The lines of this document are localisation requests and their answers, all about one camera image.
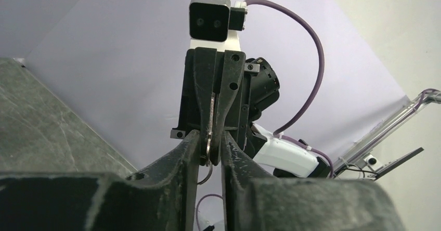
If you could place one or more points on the silver keys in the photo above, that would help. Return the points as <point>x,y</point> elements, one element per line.
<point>206,134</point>

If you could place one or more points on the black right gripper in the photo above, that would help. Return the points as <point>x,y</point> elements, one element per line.
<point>228,75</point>

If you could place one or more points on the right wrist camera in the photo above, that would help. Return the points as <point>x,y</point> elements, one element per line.
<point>216,24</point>

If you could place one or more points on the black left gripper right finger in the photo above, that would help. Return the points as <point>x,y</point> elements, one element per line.
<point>256,200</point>

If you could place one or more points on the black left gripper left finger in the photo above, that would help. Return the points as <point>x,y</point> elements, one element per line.
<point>159,197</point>

